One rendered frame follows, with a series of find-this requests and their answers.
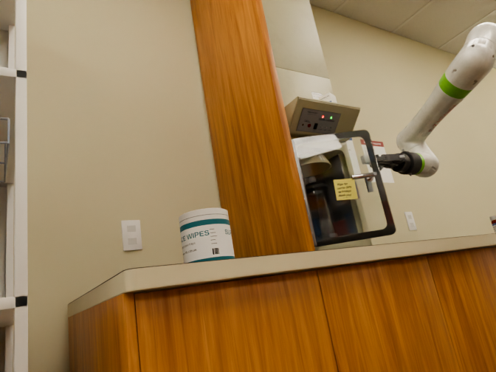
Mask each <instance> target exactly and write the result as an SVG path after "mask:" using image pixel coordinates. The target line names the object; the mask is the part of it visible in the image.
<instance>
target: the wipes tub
mask: <svg viewBox="0 0 496 372"><path fill-rule="evenodd" d="M179 226H180V234H181V240H182V251H183V258H184V263H192V262H199V261H214V260H222V259H231V258H235V255H234V249H233V240H232V235H231V229H230V221H229V216H228V211H227V210H225V209H222V208H205V209H200V210H193V211H190V212H187V213H184V214H182V215H181V216H180V217H179Z"/></svg>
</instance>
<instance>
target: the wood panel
mask: <svg viewBox="0 0 496 372"><path fill-rule="evenodd" d="M190 5H191V10H192V16H193V25H194V30H195V35H196V44H197V50H198V55H199V64H200V69H201V78H202V83H203V89H204V98H205V103H206V108H207V118H208V123H209V128H210V137H211V143H212V147H213V157H214V162H215V167H216V176H217V182H218V191H219V196H220V201H221V208H222V209H225V210H227V211H228V216H229V221H230V229H231V235H232V245H233V249H234V255H235V258H245V257H253V256H262V255H277V254H284V253H292V252H307V251H315V248H314V242H313V238H312V234H311V228H310V224H309V218H308V214H307V210H306V204H305V200H304V197H303V190H302V187H301V183H300V177H299V173H298V169H297V163H296V159H295V153H294V149H293V145H292V139H291V135H290V131H289V125H288V121H287V118H286V111H285V108H284V104H283V98H282V94H281V90H280V84H279V80H278V74H277V70H276V66H275V60H274V56H273V52H272V46H271V42H270V39H269V33H268V29H267V25H266V19H265V15H264V9H263V5H262V1H261V0H190Z"/></svg>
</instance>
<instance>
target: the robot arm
mask: <svg viewBox="0 0 496 372"><path fill-rule="evenodd" d="M495 60H496V24H495V23H492V22H486V23H482V24H479V25H477V26H476V27H474V28H473V29H472V30H471V31H470V32H469V34H468V36H467V37H466V42H465V44H464V46H463V48H462V49H461V51H460V52H459V53H458V54H457V55H456V57H455V58H454V60H453V61H452V63H451V64H450V65H449V66H448V68H447V70H446V71H445V73H444V74H443V75H442V77H441V78H440V80H439V82H438V83H437V85H436V86H435V88H434V89H433V92H432V93H431V95H430V96H429V97H428V99H427V101H426V102H425V104H424V105H423V106H422V107H421V109H420V110H419V111H418V113H417V114H416V116H415V117H414V118H413V119H412V120H411V121H410V122H409V124H408V125H407V126H406V127H405V128H404V129H403V130H402V131H401V132H400V133H399V134H398V136H397V138H396V144H397V146H398V148H399V150H400V151H401V153H400V154H399V153H397V154H382V155H381V156H379V155H378V154H377V155H376V159H377V162H378V165H379V169H380V170H382V169H383V168H391V169H392V170H393V171H395V172H398V173H400V174H404V175H410V176H412V175H416V176H419V177H422V178H427V177H430V176H432V175H434V174H435V173H436V172H437V170H438V167H439V161H438V158H437V157H436V155H435V154H434V153H433V152H432V151H431V150H430V148H429V147H428V145H427V143H426V142H425V140H426V138H427V137H428V136H429V135H430V134H431V132H432V131H433V130H434V128H435V127H436V126H437V125H438V124H439V123H440V122H441V121H442V120H443V119H444V118H445V117H446V116H447V115H448V114H449V113H450V112H451V111H452V110H453V109H454V108H455V107H456V106H457V105H458V104H459V103H460V102H461V101H462V100H464V99H465V97H466V96H467V95H468V94H469V93H470V92H471V91H472V90H473V89H474V88H475V87H476V86H477V85H478V84H479V83H480V82H481V81H482V80H483V79H484V78H485V77H486V76H487V75H488V74H489V72H490V71H491V70H492V68H493V66H494V64H495Z"/></svg>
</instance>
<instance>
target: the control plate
mask: <svg viewBox="0 0 496 372"><path fill-rule="evenodd" d="M323 115H324V118H322V116H323ZM340 116H341V114H338V113H334V112H329V111H320V110H315V109H310V108H303V110H302V112H301V115H300V119H299V122H298V125H297V129H296V131H305V132H311V133H318V134H334V133H335V131H336V128H337V124H338V122H339V119H340ZM330 117H332V119H330ZM303 123H304V126H302V124H303ZM315 123H318V126H317V130H316V129H313V128H314V124H315ZM308 124H311V127H310V128H309V127H308ZM321 125H322V126H323V127H322V128H321V127H320V126H321ZM326 126H327V128H325V127H326ZM330 127H331V129H330Z"/></svg>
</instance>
